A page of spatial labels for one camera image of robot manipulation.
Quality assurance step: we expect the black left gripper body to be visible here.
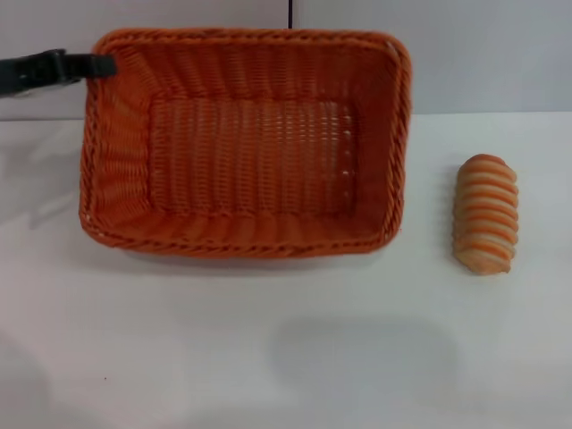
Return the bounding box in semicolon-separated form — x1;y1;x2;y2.
0;48;82;98

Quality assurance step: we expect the striped orange bread roll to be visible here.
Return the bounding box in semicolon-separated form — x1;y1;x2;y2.
451;153;520;276

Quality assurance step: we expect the orange woven plastic basket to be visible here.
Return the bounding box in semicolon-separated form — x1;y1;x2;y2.
79;27;413;260

